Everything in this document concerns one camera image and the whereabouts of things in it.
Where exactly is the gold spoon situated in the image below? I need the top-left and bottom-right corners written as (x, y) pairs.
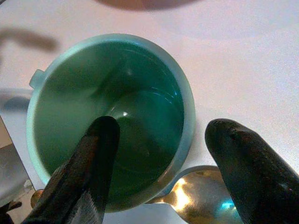
top-left (30, 165), bottom-right (244, 224)

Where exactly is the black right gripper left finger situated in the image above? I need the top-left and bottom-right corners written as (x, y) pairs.
top-left (23, 116), bottom-right (121, 224)

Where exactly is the pale teal mug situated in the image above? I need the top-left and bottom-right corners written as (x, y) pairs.
top-left (26, 33), bottom-right (197, 213)

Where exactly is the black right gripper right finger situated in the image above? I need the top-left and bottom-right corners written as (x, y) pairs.
top-left (205, 118), bottom-right (299, 224)

